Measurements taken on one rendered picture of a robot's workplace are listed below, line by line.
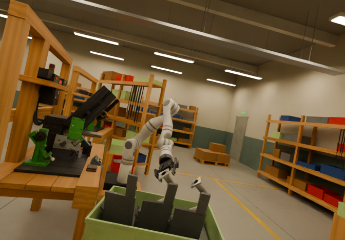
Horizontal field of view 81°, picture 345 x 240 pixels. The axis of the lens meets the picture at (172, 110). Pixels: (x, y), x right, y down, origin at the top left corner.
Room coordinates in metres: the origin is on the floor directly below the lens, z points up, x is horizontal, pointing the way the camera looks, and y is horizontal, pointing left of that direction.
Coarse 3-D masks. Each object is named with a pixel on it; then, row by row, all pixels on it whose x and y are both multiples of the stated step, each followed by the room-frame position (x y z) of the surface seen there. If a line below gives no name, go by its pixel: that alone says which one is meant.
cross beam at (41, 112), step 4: (40, 108) 2.08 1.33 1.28; (44, 108) 2.20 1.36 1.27; (48, 108) 2.34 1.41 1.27; (12, 112) 1.49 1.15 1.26; (40, 112) 2.09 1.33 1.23; (44, 112) 2.22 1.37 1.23; (48, 112) 2.38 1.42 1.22; (12, 116) 1.50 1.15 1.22; (40, 116) 2.12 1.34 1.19; (12, 120) 1.52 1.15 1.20
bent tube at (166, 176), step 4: (160, 172) 1.00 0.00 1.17; (164, 172) 0.99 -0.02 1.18; (168, 172) 0.96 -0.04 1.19; (160, 176) 0.97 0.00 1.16; (164, 176) 0.96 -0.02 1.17; (168, 176) 0.97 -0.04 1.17; (168, 180) 0.97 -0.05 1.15; (172, 180) 0.99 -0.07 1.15; (160, 200) 1.03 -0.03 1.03; (140, 208) 1.05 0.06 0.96
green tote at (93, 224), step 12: (120, 192) 1.27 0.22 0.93; (144, 192) 1.27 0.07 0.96; (180, 204) 1.27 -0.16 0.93; (192, 204) 1.27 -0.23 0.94; (96, 216) 0.99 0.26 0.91; (96, 228) 0.87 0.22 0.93; (108, 228) 0.87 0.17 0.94; (120, 228) 0.87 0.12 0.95; (132, 228) 0.87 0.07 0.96; (216, 228) 1.03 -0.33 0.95
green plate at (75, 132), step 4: (72, 120) 1.89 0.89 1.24; (76, 120) 1.90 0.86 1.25; (80, 120) 1.91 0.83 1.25; (84, 120) 1.92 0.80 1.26; (72, 124) 1.88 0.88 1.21; (76, 124) 1.89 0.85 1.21; (80, 124) 1.90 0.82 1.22; (72, 128) 1.87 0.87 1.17; (76, 128) 1.89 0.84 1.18; (80, 128) 1.90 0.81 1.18; (68, 132) 1.86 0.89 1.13; (72, 132) 1.87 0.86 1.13; (76, 132) 1.88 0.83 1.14; (80, 132) 1.89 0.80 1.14; (68, 136) 1.85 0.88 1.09; (72, 136) 1.86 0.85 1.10; (76, 136) 1.87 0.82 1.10
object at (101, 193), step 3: (102, 180) 1.63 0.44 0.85; (102, 183) 1.57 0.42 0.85; (138, 183) 1.72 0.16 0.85; (99, 186) 1.50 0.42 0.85; (102, 186) 1.51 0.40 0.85; (138, 186) 1.65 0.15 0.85; (99, 189) 1.45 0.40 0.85; (102, 189) 1.46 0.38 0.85; (138, 189) 1.59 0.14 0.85; (141, 189) 1.60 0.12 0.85; (99, 192) 1.40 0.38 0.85; (102, 192) 1.41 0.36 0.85; (99, 195) 1.36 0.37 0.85; (102, 195) 1.37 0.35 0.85; (99, 198) 1.36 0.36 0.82
